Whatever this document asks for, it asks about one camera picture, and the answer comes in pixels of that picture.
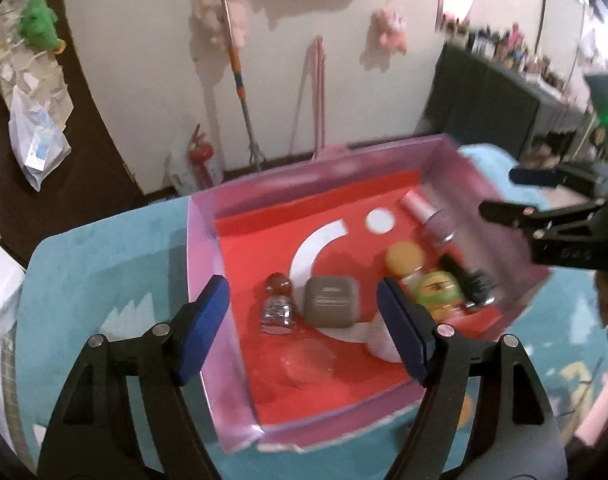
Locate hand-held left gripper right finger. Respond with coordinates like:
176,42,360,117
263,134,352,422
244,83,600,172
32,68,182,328
376,276,570,480

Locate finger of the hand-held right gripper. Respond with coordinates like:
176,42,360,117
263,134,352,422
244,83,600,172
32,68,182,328
509,165,607,196
479,199,605,246

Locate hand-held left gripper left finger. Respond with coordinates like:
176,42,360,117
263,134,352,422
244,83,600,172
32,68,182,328
36,275,231,480

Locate green yellow jar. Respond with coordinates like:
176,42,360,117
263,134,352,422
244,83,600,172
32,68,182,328
409,270,467,323

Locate pink nail polish bottle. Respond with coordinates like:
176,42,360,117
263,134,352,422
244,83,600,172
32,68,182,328
400,190,462,248

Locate grey compact case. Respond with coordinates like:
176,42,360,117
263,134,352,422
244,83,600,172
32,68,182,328
303,275,357,331

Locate black hair brush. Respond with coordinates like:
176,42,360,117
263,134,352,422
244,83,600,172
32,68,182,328
439,254,500,308

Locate glass bottle with red cap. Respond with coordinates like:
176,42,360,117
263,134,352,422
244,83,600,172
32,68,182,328
260,272,297,335

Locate pink cardboard box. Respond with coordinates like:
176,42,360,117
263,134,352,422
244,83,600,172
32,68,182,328
186,133,552,453

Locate clear round lid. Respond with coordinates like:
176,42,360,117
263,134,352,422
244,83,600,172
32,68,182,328
283,340,337,388

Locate table with dark cloth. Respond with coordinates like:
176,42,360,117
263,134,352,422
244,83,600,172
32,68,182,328
419,42,600,161

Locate row of small bottles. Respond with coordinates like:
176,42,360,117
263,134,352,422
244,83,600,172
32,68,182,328
441,10,608,91

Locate red fire extinguisher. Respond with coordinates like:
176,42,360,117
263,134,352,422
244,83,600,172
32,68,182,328
188,124,215,188

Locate pink plush toy with horns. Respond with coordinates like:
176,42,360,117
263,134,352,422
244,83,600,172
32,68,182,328
371,5,409,55

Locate pink poles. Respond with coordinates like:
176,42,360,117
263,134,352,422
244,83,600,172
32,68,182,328
304,35,329,153

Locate clear plastic bag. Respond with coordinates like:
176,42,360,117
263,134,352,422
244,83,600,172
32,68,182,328
8,85,72,192

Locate dark brown door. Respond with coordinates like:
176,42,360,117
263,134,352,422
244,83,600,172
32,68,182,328
0,0,147,266

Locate hanging pocket organizer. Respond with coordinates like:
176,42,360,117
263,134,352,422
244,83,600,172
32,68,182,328
0,0,74,126

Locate white and pink plush toy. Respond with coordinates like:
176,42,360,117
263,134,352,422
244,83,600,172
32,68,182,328
193,0,225,46

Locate green plush toy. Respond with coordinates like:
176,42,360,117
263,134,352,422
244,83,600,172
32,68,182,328
20,0,67,56

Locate mop with orange handle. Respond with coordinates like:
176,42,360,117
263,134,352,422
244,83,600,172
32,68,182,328
214,0,267,173

